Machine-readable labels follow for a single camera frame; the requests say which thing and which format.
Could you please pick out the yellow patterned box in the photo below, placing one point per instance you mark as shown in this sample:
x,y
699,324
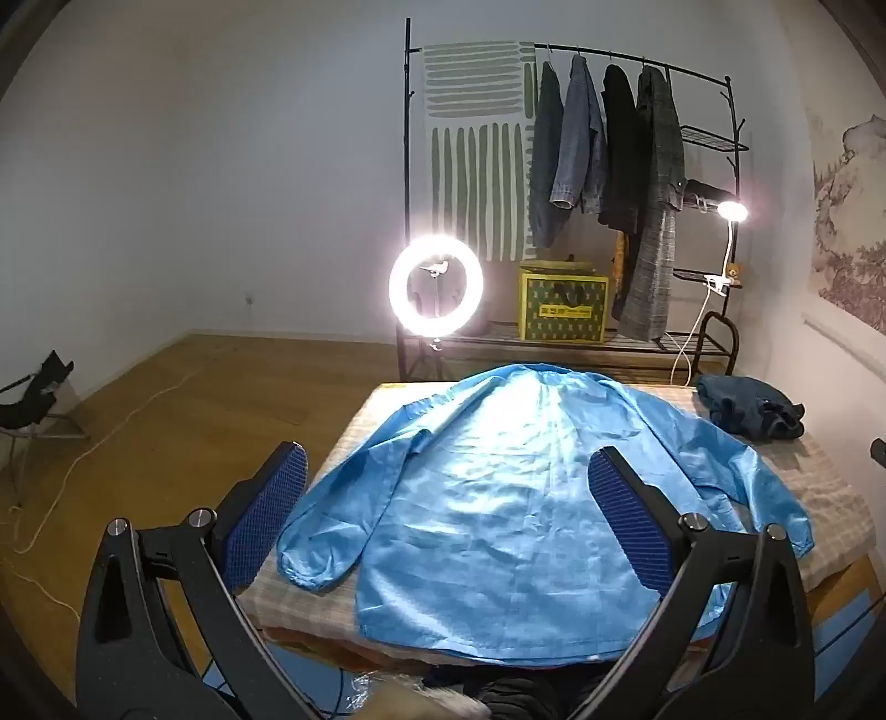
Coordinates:
x,y
561,311

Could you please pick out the blue denim hanging jacket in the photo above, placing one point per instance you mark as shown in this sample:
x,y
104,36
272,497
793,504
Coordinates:
x,y
578,138

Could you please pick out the black metal clothes rack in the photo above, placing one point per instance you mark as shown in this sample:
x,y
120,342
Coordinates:
x,y
407,173

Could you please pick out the landscape wall painting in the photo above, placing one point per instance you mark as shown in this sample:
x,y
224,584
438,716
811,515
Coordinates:
x,y
851,228

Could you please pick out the small brown toy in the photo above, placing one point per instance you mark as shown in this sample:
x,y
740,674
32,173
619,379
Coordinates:
x,y
735,270

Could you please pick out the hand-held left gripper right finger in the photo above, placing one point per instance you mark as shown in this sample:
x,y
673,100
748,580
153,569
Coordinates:
x,y
630,526

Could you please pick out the black curved metal frame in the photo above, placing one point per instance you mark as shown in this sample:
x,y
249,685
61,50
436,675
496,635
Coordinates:
x,y
716,316

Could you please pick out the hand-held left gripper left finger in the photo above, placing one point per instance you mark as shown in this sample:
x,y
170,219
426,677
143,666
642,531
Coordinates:
x,y
266,512

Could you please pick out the light blue jacket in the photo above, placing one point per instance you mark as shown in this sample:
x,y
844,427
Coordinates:
x,y
484,498

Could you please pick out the black folding stand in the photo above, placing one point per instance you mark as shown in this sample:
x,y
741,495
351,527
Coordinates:
x,y
48,370

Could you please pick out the white clip lamp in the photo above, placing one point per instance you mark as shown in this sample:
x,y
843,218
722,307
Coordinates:
x,y
734,211

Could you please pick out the grey plaid hanging coat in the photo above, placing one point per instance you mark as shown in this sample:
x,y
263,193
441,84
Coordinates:
x,y
654,263

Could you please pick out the beige checked table cloth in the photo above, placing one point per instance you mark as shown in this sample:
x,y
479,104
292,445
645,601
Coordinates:
x,y
824,498

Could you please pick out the dark cloth on rack shelf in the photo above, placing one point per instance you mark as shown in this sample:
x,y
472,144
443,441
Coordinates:
x,y
706,190

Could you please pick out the dark blue folded clothes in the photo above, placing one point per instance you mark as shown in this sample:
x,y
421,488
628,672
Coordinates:
x,y
747,412

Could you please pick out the dark green hanging jacket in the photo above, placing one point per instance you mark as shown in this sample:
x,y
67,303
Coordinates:
x,y
547,152

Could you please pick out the black hanging coat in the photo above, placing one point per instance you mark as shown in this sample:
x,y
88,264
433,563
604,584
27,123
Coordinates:
x,y
619,152

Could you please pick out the green striped hanging cloth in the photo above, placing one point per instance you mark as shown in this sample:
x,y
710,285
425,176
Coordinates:
x,y
477,173

